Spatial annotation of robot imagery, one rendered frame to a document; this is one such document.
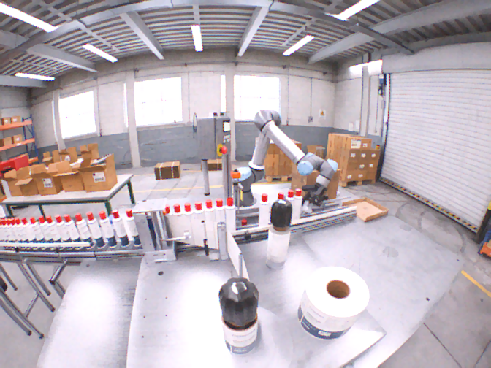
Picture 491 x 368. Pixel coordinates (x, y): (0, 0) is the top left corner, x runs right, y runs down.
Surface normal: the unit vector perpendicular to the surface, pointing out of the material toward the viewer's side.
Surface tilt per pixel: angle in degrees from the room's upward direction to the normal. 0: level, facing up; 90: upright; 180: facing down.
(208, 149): 90
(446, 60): 90
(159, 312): 0
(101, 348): 0
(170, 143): 90
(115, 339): 0
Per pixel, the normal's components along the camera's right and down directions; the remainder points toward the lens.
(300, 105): 0.18, 0.34
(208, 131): -0.32, 0.33
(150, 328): 0.00, -0.94
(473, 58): -0.98, 0.06
